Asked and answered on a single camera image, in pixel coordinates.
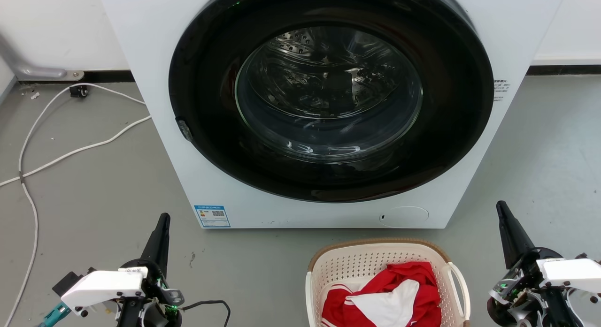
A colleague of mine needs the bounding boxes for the white front-load washing machine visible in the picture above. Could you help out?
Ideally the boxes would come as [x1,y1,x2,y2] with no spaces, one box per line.
[96,0,569,229]

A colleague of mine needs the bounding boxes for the blue energy label sticker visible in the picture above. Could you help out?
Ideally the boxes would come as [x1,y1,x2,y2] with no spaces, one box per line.
[194,205,231,228]

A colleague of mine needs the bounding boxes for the white straight cable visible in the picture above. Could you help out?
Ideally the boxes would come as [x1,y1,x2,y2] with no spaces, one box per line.
[0,115,152,187]

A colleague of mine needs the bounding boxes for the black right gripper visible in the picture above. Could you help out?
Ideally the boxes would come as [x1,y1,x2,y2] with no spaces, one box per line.
[486,200,584,327]

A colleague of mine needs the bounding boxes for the black round washing machine door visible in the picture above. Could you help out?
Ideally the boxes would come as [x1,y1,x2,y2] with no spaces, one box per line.
[168,0,495,204]

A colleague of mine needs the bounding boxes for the teal connector piece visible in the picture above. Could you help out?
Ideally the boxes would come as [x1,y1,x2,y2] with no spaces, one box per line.
[39,303,72,327]

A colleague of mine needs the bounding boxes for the round white filter cover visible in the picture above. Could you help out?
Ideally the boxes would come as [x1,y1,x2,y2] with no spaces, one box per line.
[379,206,430,228]

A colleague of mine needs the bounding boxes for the white perforated laundry basket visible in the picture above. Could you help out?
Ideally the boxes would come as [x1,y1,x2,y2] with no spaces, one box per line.
[305,238,471,327]

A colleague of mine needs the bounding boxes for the thin black cable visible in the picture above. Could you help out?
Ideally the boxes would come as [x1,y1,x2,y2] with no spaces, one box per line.
[180,300,231,327]

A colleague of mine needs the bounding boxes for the grey metal pipe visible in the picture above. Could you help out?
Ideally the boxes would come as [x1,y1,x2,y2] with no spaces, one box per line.
[0,33,85,82]

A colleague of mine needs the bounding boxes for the grey printed text label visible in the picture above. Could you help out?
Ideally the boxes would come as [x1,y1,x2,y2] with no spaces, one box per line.
[493,79,512,102]

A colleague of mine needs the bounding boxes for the steel washer drum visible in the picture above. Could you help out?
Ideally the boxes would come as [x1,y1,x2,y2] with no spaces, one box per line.
[236,26,423,163]

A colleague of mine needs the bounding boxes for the red and white garment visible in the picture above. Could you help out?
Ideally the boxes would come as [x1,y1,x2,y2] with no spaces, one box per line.
[321,261,442,327]

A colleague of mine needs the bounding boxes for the long white looping cable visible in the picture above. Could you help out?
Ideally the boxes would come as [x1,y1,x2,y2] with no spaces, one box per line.
[4,83,147,327]

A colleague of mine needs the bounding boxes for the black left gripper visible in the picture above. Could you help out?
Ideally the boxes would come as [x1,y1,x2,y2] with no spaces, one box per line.
[116,213,185,327]

